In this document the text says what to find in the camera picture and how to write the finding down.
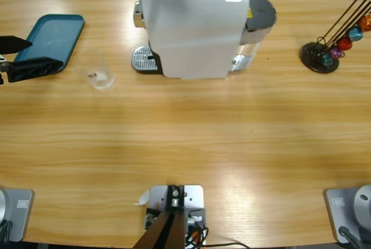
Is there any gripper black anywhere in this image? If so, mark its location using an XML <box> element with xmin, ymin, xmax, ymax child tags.
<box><xmin>0</xmin><ymin>35</ymin><xmax>64</xmax><ymax>86</ymax></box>

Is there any clear glass cup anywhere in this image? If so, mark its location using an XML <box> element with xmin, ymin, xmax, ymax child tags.
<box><xmin>74</xmin><ymin>50</ymin><xmax>117</xmax><ymax>91</ymax></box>

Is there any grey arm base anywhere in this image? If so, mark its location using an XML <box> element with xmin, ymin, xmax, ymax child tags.
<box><xmin>323</xmin><ymin>184</ymin><xmax>371</xmax><ymax>244</ymax></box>
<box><xmin>0</xmin><ymin>187</ymin><xmax>35</xmax><ymax>243</ymax></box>

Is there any white capsule coffee machine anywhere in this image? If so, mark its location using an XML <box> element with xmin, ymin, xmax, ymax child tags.
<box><xmin>140</xmin><ymin>0</ymin><xmax>250</xmax><ymax>81</ymax></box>

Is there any purple coffee capsule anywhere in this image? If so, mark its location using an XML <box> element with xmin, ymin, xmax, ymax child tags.
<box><xmin>329</xmin><ymin>46</ymin><xmax>344</xmax><ymax>60</ymax></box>

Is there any red coffee capsule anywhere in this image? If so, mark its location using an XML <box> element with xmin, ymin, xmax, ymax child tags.
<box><xmin>337</xmin><ymin>37</ymin><xmax>353</xmax><ymax>52</ymax></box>

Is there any blue coffee capsule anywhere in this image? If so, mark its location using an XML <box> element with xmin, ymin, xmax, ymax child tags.
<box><xmin>347</xmin><ymin>27</ymin><xmax>363</xmax><ymax>41</ymax></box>

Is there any orange coffee capsule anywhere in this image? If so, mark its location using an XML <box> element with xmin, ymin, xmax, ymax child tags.
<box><xmin>358</xmin><ymin>13</ymin><xmax>371</xmax><ymax>33</ymax></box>

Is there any teal plastic tray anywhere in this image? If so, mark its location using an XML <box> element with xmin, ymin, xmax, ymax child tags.
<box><xmin>14</xmin><ymin>13</ymin><xmax>86</xmax><ymax>74</ymax></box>

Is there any metal drip tray grate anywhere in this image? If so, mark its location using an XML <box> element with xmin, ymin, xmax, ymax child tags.
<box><xmin>132</xmin><ymin>45</ymin><xmax>163</xmax><ymax>75</ymax></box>

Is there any black capsule holder with rods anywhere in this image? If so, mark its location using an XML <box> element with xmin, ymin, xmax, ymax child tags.
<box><xmin>300</xmin><ymin>0</ymin><xmax>371</xmax><ymax>74</ymax></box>

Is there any white paper tab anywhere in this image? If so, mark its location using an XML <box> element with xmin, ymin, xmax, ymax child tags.
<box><xmin>133</xmin><ymin>189</ymin><xmax>151</xmax><ymax>206</ymax></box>

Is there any black base cable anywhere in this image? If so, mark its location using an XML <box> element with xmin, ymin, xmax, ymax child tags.
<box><xmin>0</xmin><ymin>220</ymin><xmax>14</xmax><ymax>243</ymax></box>
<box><xmin>338</xmin><ymin>225</ymin><xmax>365</xmax><ymax>249</ymax></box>

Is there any dark camera post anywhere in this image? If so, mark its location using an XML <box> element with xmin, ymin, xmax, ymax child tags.
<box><xmin>132</xmin><ymin>185</ymin><xmax>187</xmax><ymax>249</ymax></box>

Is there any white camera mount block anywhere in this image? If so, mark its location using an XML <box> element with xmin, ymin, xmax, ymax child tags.
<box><xmin>144</xmin><ymin>184</ymin><xmax>207</xmax><ymax>247</ymax></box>

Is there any orange black cable bundle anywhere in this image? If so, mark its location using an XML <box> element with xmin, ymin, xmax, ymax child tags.
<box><xmin>185</xmin><ymin>225</ymin><xmax>209</xmax><ymax>249</ymax></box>

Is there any thin black cable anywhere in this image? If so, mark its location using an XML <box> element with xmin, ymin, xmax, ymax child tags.
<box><xmin>202</xmin><ymin>241</ymin><xmax>252</xmax><ymax>249</ymax></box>

